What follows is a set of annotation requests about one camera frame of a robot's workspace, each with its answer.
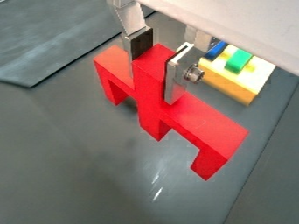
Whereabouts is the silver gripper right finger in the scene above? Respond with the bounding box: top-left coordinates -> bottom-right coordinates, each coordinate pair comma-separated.
163,25 -> 213,104

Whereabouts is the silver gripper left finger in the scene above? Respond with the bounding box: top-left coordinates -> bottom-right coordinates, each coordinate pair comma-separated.
107,0 -> 154,76

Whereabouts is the red cross-shaped block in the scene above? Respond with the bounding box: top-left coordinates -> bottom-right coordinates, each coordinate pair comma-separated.
94,44 -> 249,179

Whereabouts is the yellow base board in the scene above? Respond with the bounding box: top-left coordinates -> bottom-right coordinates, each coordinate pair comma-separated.
199,45 -> 277,106

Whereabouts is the blue long bar block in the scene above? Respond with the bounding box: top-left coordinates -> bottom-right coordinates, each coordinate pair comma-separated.
205,41 -> 229,60

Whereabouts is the green long bar block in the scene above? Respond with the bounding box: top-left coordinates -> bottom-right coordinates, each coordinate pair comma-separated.
225,49 -> 253,74

